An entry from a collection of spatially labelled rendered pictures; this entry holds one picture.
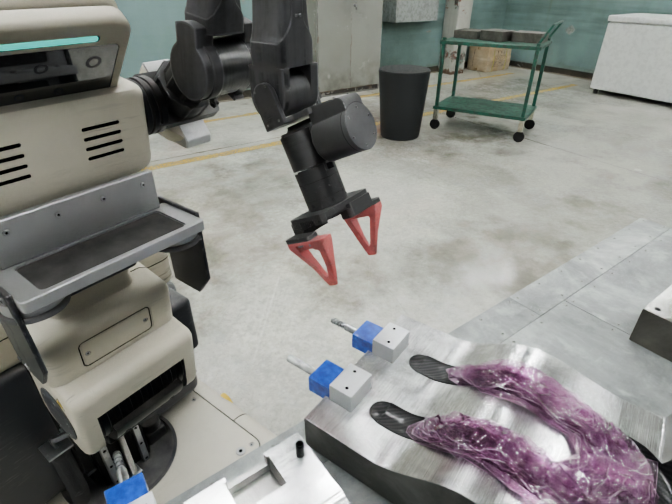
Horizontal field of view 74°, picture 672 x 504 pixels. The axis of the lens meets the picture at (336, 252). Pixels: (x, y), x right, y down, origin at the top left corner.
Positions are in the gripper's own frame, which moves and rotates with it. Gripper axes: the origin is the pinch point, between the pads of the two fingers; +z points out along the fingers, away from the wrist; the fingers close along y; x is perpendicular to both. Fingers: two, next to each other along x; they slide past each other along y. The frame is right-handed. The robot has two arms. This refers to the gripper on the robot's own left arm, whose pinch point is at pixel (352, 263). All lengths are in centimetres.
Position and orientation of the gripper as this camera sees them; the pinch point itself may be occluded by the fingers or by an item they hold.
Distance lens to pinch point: 63.1
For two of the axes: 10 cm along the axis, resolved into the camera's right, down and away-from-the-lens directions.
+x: -7.1, 1.0, 7.0
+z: 3.6, 9.0, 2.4
